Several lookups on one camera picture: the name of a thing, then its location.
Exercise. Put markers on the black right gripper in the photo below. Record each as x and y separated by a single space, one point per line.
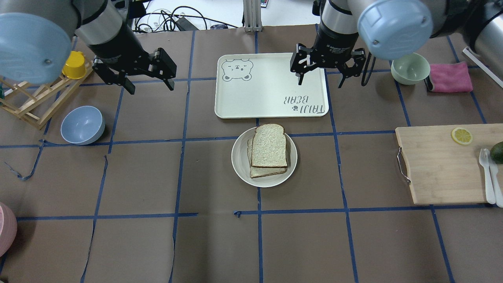
335 42

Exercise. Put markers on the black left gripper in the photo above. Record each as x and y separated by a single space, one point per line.
115 45

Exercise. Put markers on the bread slice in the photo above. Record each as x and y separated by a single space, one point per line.
261 172
269 148

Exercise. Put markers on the white round plate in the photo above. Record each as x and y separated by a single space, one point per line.
240 162

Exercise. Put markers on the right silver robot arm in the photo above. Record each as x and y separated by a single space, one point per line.
394 28

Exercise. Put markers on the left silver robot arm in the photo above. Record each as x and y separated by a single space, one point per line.
36 41

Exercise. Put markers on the black power adapter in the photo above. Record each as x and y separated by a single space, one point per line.
184 25

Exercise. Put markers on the yellow mug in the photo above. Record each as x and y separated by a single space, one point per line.
75 65

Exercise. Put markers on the cream bear serving tray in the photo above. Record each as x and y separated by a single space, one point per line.
262 86

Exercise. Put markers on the blue bowl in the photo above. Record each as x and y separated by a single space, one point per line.
83 125

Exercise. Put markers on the green bowl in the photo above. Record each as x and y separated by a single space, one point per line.
410 69

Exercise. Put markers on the wooden mug rack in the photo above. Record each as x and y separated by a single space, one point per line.
36 105

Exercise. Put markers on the pink cloth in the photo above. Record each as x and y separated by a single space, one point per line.
448 78

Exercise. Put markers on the lemon slice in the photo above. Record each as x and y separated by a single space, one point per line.
462 136

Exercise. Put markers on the wooden cutting board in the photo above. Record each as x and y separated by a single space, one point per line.
442 171

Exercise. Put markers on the white plastic fork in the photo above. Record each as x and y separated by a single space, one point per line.
489 190

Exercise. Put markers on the avocado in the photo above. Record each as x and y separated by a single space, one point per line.
496 153

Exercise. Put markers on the white plastic knife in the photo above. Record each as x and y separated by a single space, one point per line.
493 169

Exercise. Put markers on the pink bowl with ice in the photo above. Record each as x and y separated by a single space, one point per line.
8 228

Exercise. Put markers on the aluminium frame post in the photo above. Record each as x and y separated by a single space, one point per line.
252 16

